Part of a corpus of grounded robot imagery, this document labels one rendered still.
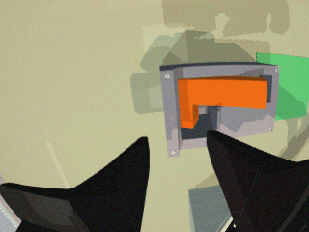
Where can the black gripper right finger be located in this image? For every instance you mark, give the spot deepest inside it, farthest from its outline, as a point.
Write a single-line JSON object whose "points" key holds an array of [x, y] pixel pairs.
{"points": [[263, 191]]}

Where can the orange block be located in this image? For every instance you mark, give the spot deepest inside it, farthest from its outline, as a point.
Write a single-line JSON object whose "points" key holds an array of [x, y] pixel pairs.
{"points": [[239, 92]]}

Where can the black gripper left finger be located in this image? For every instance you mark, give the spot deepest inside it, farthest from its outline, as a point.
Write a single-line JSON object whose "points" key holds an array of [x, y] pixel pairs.
{"points": [[110, 201]]}

